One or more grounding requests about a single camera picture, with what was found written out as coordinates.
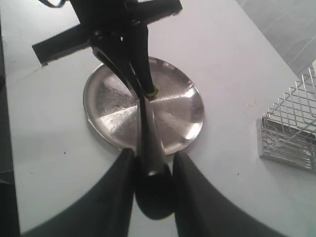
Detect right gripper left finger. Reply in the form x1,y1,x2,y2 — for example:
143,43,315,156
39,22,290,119
23,148,135,237

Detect wire mesh utensil holder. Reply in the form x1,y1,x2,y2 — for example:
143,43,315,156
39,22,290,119
256,64,316,173

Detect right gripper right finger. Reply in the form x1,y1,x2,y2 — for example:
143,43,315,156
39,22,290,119
172,152,316,237

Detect green chili pepper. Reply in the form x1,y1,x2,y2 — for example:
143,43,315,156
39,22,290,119
145,88,158,100

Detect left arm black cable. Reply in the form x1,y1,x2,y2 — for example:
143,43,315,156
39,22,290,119
37,0,67,8

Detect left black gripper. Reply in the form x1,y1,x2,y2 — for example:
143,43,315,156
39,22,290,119
32,0,183,99

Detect black handled knife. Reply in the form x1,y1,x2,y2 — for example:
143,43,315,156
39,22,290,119
135,97,175,220

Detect round steel plate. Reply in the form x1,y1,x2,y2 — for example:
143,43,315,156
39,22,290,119
83,57,205,155

